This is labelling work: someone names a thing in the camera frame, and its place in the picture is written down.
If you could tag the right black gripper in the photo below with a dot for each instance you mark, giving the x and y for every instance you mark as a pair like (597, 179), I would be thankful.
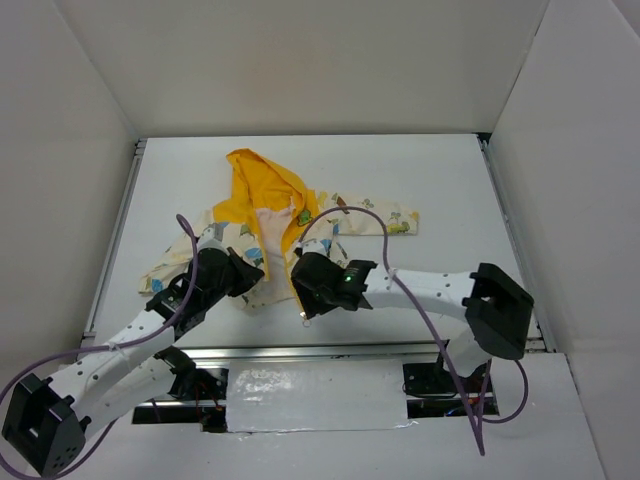
(307, 279)

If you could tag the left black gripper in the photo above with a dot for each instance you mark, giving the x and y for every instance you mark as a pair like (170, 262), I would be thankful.
(235, 273)

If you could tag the cream dinosaur print hooded jacket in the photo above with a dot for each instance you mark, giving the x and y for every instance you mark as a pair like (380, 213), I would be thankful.
(270, 209)

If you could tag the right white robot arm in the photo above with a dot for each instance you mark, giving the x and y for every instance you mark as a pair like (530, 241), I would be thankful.
(495, 310)

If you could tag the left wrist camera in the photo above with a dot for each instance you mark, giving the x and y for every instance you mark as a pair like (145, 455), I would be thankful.
(212, 237)

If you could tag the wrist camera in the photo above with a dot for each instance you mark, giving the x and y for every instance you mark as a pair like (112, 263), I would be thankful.
(312, 245)
(212, 237)

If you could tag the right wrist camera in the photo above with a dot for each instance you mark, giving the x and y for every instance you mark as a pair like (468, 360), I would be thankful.
(312, 245)

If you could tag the aluminium table frame rail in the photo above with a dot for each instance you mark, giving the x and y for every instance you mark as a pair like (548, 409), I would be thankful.
(445, 178)

